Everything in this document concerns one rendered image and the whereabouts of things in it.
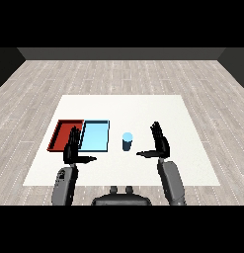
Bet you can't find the red shallow open box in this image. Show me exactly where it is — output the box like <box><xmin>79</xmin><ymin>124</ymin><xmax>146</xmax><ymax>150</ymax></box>
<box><xmin>46</xmin><ymin>119</ymin><xmax>85</xmax><ymax>153</ymax></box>

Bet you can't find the small blue can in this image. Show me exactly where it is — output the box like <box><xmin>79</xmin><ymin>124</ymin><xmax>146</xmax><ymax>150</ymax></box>
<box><xmin>122</xmin><ymin>131</ymin><xmax>133</xmax><ymax>152</ymax></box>

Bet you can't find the dark grey robot body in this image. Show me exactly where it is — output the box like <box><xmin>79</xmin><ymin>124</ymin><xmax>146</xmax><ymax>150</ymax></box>
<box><xmin>91</xmin><ymin>186</ymin><xmax>153</xmax><ymax>207</ymax></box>

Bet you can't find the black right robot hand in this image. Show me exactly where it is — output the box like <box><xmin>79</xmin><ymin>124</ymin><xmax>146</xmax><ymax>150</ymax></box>
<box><xmin>135</xmin><ymin>121</ymin><xmax>172</xmax><ymax>160</ymax></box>

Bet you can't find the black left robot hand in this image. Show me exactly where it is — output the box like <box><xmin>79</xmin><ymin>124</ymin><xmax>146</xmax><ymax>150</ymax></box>
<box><xmin>62</xmin><ymin>126</ymin><xmax>98</xmax><ymax>165</ymax></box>

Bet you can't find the light blue shallow open box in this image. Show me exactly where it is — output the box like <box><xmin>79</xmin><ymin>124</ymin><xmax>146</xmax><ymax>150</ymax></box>
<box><xmin>77</xmin><ymin>119</ymin><xmax>111</xmax><ymax>153</ymax></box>

